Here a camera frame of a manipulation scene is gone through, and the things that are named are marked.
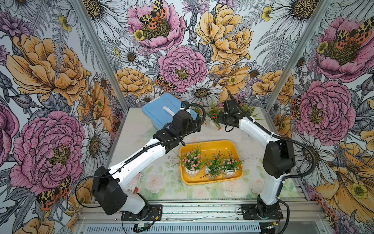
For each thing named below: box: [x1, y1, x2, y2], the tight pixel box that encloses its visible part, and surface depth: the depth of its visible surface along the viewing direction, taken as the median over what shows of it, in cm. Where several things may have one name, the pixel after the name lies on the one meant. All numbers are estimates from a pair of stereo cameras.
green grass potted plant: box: [242, 102, 256, 117], surface depth 104 cm
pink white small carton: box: [126, 172, 144, 195], surface depth 81 cm
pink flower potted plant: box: [220, 151, 250, 179], surface depth 78 cm
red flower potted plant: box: [203, 102, 224, 131], surface depth 93 cm
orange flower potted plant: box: [199, 150, 228, 182], surface depth 79 cm
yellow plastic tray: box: [179, 140, 244, 186], surface depth 81 cm
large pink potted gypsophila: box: [169, 143, 209, 178], surface depth 79 cm
